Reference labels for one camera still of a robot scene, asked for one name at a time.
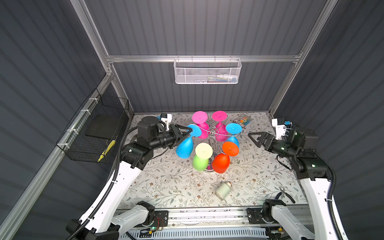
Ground pack of coloured markers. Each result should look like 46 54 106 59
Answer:
233 115 253 128

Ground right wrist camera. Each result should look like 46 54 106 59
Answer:
272 118 292 140

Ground pink wine glass left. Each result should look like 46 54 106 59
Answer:
192 111 210 140

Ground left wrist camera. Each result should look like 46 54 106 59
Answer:
160 113 172 131

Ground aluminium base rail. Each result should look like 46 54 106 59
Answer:
113 205 313 232

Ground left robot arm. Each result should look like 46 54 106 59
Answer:
66 116 193 240

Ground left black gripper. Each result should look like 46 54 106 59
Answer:
149 123 192 152

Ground yellow black striped tool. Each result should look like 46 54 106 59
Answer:
97 140 116 163

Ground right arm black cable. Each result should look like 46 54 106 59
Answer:
317 152 346 240

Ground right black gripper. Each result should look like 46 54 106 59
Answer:
247 132 296 160

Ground pliers black handles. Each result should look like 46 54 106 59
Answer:
275 187 296 204

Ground black wire wall basket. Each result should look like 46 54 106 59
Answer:
57 87 130 164

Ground green wine glass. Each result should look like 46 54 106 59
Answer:
193 143 213 171

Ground red wine glass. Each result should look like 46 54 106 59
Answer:
212 142 239 174

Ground blue wine glass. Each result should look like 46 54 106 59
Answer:
176 124 202 159
226 123 243 148

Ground pink wine glass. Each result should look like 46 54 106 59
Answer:
192 111 210 140
212 111 228 142

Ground chrome wine glass rack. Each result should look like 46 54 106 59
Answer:
205 126 227 172

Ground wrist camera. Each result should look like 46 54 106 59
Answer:
160 113 172 131
272 118 292 140

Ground floral table mat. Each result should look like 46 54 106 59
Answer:
119 112 307 209

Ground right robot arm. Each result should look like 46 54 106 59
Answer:
247 127 348 240

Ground white mesh wall basket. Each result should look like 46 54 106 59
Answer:
173 57 242 85

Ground pink wine glass right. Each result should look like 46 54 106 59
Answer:
212 111 228 142

